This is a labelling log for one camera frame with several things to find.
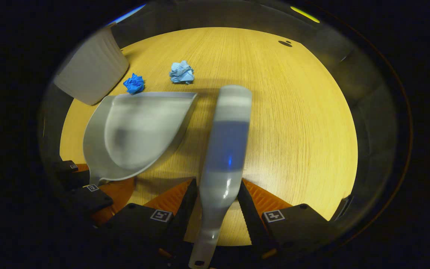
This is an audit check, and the white plastic dustpan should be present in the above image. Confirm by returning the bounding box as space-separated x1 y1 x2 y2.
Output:
82 92 198 186

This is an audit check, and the small white broom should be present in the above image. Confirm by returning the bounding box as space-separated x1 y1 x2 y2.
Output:
188 85 253 269

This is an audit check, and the light blue paper ball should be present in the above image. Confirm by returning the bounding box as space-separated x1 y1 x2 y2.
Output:
169 60 195 85

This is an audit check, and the white garbage bin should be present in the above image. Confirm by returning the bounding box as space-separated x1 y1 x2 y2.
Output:
53 25 130 106

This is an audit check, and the wooden desktop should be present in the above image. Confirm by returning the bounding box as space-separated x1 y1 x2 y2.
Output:
59 27 358 247

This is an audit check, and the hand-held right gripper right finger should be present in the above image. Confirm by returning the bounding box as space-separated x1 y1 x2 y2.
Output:
237 179 337 254

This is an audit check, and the dark blue paper ball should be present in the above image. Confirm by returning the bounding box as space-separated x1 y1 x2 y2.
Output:
123 73 146 94

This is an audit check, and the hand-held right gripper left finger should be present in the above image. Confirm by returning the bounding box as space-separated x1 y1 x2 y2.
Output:
105 178 199 247

